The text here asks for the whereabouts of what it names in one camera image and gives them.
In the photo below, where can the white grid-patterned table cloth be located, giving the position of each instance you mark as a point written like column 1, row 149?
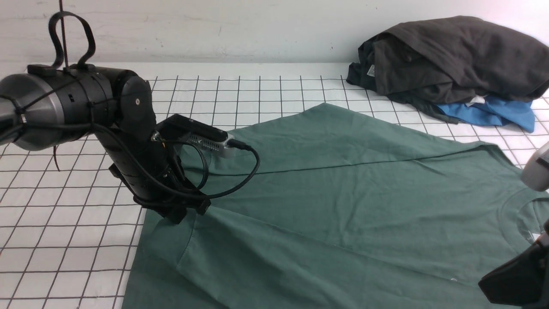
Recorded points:
column 69, row 237

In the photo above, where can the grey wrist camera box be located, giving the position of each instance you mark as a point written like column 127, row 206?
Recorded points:
column 203, row 136

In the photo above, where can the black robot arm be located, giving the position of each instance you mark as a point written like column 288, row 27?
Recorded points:
column 46, row 108

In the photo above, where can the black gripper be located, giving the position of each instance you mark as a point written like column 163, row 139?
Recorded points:
column 152, row 170

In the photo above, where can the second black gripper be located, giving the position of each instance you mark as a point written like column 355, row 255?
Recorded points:
column 522, row 281

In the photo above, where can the green long-sleeved shirt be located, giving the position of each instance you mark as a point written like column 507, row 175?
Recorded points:
column 345, row 212

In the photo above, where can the dark grey crumpled garment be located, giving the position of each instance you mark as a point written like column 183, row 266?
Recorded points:
column 451, row 60

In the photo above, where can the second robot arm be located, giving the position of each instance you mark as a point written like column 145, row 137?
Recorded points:
column 536, row 176

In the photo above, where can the blue garment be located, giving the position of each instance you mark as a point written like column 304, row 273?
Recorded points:
column 492, row 111

